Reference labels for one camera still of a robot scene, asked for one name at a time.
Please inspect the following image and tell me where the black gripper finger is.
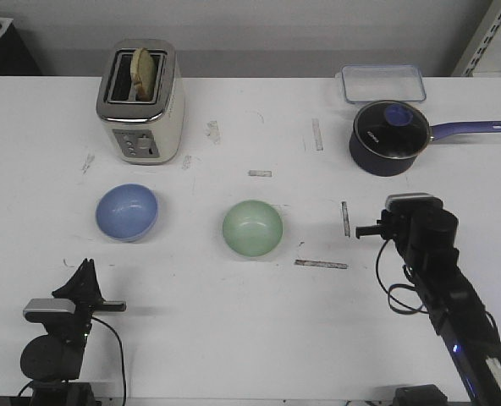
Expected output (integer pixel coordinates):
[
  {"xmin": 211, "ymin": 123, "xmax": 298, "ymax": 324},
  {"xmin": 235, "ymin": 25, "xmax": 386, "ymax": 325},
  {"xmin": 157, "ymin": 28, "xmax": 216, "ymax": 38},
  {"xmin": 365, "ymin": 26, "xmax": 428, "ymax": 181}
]
[
  {"xmin": 88, "ymin": 259, "xmax": 102, "ymax": 301},
  {"xmin": 62, "ymin": 260, "xmax": 89, "ymax": 292}
]

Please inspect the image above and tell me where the dark blue saucepan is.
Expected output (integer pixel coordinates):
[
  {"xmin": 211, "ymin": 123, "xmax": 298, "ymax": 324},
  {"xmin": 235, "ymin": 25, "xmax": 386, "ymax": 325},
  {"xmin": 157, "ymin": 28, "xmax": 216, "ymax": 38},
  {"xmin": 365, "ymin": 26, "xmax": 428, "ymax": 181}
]
[{"xmin": 349, "ymin": 121, "xmax": 501, "ymax": 177}]

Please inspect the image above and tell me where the white slotted shelving rack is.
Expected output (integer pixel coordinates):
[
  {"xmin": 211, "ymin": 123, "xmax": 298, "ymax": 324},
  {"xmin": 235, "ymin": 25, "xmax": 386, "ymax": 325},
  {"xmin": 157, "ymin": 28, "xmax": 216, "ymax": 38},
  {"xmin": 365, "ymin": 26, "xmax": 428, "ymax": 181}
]
[{"xmin": 450, "ymin": 1, "xmax": 501, "ymax": 77}]

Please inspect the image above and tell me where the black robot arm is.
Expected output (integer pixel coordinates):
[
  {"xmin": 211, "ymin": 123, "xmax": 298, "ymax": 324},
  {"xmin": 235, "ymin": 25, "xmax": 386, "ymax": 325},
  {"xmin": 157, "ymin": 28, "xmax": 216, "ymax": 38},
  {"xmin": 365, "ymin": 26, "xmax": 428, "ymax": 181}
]
[
  {"xmin": 355, "ymin": 194, "xmax": 501, "ymax": 405},
  {"xmin": 20, "ymin": 258, "xmax": 126, "ymax": 405}
]

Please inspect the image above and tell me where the cream and chrome toaster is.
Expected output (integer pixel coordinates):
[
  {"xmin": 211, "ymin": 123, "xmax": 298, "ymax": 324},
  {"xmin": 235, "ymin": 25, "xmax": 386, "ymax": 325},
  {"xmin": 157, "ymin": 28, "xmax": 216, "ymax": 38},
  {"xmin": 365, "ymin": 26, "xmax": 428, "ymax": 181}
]
[{"xmin": 96, "ymin": 39, "xmax": 185, "ymax": 165}]

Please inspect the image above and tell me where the blue bowl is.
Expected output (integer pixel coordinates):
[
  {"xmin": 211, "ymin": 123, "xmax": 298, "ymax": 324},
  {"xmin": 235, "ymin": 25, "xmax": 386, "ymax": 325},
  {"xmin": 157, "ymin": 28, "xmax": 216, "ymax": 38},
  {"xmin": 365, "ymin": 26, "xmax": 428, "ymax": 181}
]
[{"xmin": 95, "ymin": 184, "xmax": 159, "ymax": 242}]

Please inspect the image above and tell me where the clear plastic container blue rim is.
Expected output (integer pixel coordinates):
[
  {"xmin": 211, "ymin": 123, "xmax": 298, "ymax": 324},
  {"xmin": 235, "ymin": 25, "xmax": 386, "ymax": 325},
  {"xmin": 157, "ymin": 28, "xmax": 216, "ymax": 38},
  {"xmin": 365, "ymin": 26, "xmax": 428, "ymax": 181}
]
[{"xmin": 336, "ymin": 64, "xmax": 427, "ymax": 104}]

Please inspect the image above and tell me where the glass pot lid blue knob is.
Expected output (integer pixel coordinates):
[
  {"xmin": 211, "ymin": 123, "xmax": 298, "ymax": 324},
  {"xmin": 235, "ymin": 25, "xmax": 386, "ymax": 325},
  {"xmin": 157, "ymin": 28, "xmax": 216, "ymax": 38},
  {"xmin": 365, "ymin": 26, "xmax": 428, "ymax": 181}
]
[{"xmin": 354, "ymin": 100, "xmax": 431, "ymax": 159}]

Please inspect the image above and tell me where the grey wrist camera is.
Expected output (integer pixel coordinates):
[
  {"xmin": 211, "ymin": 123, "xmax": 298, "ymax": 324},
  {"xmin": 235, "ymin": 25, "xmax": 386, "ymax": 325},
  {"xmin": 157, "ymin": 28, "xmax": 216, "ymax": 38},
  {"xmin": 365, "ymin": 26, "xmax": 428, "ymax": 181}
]
[
  {"xmin": 385, "ymin": 192, "xmax": 432, "ymax": 211},
  {"xmin": 23, "ymin": 298, "xmax": 76, "ymax": 323}
]

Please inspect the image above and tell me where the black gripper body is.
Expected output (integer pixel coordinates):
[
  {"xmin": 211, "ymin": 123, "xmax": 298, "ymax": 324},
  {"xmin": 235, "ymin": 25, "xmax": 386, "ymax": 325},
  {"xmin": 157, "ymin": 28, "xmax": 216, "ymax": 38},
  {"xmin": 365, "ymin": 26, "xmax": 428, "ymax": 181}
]
[
  {"xmin": 51, "ymin": 288, "xmax": 127, "ymax": 328},
  {"xmin": 355, "ymin": 209, "xmax": 413, "ymax": 240}
]

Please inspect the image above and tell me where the toast slice in toaster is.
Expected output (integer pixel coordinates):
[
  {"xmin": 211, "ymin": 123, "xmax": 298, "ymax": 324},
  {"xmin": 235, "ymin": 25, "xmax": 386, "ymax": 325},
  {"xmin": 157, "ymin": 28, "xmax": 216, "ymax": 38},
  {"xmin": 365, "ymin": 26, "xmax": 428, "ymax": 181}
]
[{"xmin": 129, "ymin": 47, "xmax": 157, "ymax": 102}]

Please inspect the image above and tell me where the green bowl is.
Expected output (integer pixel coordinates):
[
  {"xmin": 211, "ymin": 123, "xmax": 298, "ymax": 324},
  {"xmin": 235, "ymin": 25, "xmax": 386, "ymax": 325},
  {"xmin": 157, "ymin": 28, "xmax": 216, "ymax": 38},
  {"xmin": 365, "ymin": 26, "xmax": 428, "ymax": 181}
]
[{"xmin": 222, "ymin": 200, "xmax": 284, "ymax": 257}]

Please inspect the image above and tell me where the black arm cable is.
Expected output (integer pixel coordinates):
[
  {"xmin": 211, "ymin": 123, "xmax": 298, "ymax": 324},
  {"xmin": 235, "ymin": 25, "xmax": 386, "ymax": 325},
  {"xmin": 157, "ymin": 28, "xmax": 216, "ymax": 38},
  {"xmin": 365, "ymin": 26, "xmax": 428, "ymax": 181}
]
[
  {"xmin": 376, "ymin": 239, "xmax": 429, "ymax": 316},
  {"xmin": 90, "ymin": 316, "xmax": 127, "ymax": 403}
]

